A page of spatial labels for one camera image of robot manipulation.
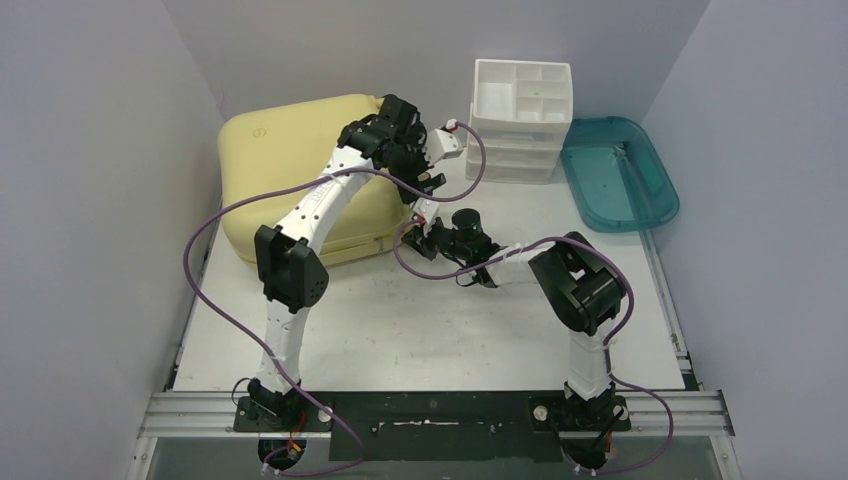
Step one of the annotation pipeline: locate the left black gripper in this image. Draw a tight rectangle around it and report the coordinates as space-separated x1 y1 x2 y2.
388 130 449 208

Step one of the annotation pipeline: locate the yellow hard-shell suitcase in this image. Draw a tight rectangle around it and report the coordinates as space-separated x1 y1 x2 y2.
217 94 409 266

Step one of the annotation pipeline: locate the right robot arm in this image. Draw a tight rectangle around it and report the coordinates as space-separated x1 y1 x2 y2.
393 204 630 433

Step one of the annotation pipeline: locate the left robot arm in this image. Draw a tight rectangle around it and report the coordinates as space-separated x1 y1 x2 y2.
247 94 444 430

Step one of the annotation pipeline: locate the white plastic drawer organizer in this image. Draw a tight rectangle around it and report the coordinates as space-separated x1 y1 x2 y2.
465 59 574 185

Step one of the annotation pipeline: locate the teal transparent plastic tray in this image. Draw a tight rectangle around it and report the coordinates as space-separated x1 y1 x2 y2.
560 116 680 233

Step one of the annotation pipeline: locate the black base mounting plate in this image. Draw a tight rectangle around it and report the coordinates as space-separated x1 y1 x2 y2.
232 390 631 468

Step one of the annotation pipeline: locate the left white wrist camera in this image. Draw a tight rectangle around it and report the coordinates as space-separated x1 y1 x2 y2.
422 119 464 166

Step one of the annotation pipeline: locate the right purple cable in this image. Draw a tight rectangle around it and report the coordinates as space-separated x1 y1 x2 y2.
392 221 675 477

